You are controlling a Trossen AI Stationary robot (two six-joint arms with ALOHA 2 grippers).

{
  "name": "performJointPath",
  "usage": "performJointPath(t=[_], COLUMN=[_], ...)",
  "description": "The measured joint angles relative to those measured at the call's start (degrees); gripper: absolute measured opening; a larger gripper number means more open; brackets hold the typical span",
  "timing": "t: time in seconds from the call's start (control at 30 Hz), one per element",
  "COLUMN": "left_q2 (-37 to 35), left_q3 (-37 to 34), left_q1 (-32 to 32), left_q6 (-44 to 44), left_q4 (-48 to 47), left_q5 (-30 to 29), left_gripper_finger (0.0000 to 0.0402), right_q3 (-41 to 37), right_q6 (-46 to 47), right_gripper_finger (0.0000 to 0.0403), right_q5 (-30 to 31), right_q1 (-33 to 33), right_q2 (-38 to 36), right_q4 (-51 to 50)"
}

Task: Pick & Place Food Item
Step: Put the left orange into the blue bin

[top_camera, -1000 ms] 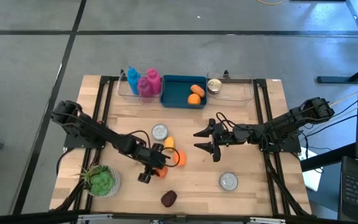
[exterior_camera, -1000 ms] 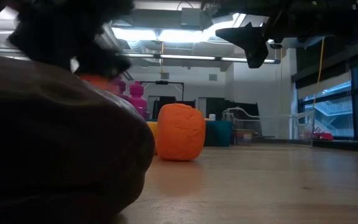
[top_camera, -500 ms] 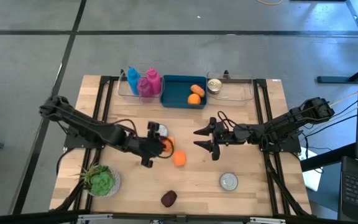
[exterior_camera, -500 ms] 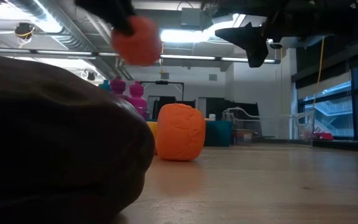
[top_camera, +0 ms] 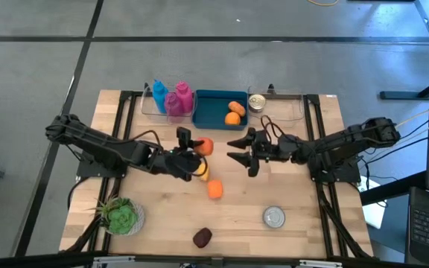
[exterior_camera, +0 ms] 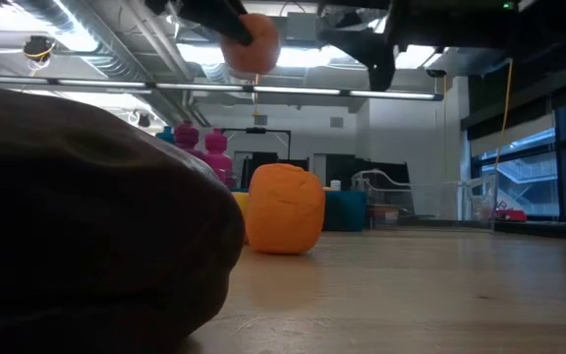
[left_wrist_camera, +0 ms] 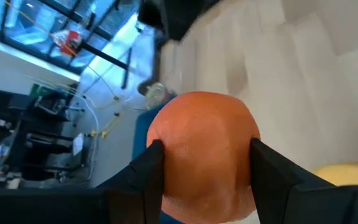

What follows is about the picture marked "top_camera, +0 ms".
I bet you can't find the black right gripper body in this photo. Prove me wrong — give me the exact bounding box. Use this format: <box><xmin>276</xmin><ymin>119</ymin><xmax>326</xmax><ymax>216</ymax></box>
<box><xmin>248</xmin><ymin>127</ymin><xmax>296</xmax><ymax>178</ymax></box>

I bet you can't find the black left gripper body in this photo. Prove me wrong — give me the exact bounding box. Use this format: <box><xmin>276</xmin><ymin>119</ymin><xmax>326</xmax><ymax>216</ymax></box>
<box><xmin>150</xmin><ymin>150</ymin><xmax>203</xmax><ymax>182</ymax></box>

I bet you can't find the red-orange tomato toy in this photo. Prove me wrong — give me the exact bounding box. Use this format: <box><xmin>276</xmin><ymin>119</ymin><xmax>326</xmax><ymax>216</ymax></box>
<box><xmin>194</xmin><ymin>136</ymin><xmax>215</xmax><ymax>157</ymax></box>

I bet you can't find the round orange fruit toy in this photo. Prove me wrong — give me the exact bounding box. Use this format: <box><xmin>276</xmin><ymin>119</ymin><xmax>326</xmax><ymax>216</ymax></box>
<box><xmin>224</xmin><ymin>111</ymin><xmax>242</xmax><ymax>127</ymax></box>

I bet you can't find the yellow food toy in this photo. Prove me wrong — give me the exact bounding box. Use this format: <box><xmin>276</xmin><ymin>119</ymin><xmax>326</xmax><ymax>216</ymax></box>
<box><xmin>197</xmin><ymin>163</ymin><xmax>211</xmax><ymax>182</ymax></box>

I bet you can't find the oblong orange-brown food toy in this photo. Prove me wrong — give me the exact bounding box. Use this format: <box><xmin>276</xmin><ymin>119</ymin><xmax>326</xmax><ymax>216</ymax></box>
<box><xmin>228</xmin><ymin>100</ymin><xmax>247</xmax><ymax>118</ymax></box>

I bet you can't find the gold-lid tin can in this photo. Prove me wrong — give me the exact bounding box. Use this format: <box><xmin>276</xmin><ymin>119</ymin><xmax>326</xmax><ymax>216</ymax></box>
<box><xmin>247</xmin><ymin>93</ymin><xmax>267</xmax><ymax>113</ymax></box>

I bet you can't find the purple squeeze bottle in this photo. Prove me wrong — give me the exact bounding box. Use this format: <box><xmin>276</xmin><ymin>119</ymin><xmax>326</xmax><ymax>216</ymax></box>
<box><xmin>164</xmin><ymin>92</ymin><xmax>185</xmax><ymax>124</ymax></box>

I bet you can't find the pink squeeze bottle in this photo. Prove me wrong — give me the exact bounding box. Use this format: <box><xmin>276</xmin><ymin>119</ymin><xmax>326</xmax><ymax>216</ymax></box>
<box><xmin>175</xmin><ymin>80</ymin><xmax>195</xmax><ymax>115</ymax></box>

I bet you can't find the blue squeeze bottle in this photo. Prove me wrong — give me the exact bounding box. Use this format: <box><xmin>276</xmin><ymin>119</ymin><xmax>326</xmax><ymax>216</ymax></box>
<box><xmin>150</xmin><ymin>79</ymin><xmax>170</xmax><ymax>115</ymax></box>

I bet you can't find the silver-lid tin can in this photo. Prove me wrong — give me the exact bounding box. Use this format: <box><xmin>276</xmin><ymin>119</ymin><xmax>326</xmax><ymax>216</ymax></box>
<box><xmin>262</xmin><ymin>205</ymin><xmax>287</xmax><ymax>229</ymax></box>

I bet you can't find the dark maroon food toy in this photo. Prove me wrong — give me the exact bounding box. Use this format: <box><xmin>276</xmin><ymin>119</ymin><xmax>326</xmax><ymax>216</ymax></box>
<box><xmin>192</xmin><ymin>227</ymin><xmax>214</xmax><ymax>249</ymax></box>

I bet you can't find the orange blocky food toy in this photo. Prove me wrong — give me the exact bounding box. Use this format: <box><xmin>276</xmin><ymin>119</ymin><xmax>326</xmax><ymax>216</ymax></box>
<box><xmin>206</xmin><ymin>179</ymin><xmax>224</xmax><ymax>200</ymax></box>

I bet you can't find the teal plastic bin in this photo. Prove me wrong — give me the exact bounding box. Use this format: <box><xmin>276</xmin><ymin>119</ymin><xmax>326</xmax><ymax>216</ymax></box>
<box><xmin>191</xmin><ymin>89</ymin><xmax>249</xmax><ymax>131</ymax></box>

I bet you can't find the clear plastic bin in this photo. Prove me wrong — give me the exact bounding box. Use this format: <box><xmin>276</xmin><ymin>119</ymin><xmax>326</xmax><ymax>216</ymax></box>
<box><xmin>140</xmin><ymin>85</ymin><xmax>197</xmax><ymax>124</ymax></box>
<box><xmin>247</xmin><ymin>86</ymin><xmax>305</xmax><ymax>122</ymax></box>

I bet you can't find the dark table crossbar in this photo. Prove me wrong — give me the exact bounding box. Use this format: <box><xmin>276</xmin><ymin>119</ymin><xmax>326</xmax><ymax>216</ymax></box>
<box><xmin>139</xmin><ymin>92</ymin><xmax>305</xmax><ymax>101</ymax></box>

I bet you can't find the potted green succulent plant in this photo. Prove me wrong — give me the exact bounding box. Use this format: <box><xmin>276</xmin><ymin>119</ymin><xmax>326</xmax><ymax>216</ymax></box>
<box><xmin>87</xmin><ymin>196</ymin><xmax>146</xmax><ymax>237</ymax></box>

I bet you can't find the white box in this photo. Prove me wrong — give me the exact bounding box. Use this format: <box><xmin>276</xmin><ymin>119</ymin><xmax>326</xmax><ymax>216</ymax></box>
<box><xmin>359</xmin><ymin>176</ymin><xmax>387</xmax><ymax>229</ymax></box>

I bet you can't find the black desk leg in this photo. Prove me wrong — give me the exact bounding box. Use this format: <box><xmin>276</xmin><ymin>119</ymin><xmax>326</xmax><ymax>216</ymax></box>
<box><xmin>359</xmin><ymin>170</ymin><xmax>428</xmax><ymax>206</ymax></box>

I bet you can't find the black desk foot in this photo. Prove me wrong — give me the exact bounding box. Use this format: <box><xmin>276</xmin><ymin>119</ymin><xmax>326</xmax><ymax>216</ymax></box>
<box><xmin>380</xmin><ymin>70</ymin><xmax>429</xmax><ymax>101</ymax></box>

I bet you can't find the silver metal bracket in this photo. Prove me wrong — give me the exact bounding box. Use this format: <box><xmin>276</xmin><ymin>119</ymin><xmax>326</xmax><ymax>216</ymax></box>
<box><xmin>298</xmin><ymin>259</ymin><xmax>344</xmax><ymax>268</ymax></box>
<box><xmin>92</xmin><ymin>255</ymin><xmax>136</xmax><ymax>268</ymax></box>

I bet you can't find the black cable bundle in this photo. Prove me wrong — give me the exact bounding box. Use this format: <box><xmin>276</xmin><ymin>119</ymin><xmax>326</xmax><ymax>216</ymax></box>
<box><xmin>63</xmin><ymin>214</ymin><xmax>102</xmax><ymax>254</ymax></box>

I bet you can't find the yellow power cable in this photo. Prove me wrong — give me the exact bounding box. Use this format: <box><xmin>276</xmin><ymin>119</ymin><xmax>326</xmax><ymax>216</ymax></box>
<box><xmin>395</xmin><ymin>109</ymin><xmax>429</xmax><ymax>130</ymax></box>

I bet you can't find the yellow floor cable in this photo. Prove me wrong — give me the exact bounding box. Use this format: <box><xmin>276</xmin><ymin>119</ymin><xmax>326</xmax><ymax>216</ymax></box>
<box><xmin>306</xmin><ymin>0</ymin><xmax>339</xmax><ymax>7</ymax></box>

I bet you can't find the black frame beam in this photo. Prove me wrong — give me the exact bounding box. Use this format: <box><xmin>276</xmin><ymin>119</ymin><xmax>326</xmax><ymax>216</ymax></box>
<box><xmin>0</xmin><ymin>251</ymin><xmax>429</xmax><ymax>268</ymax></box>

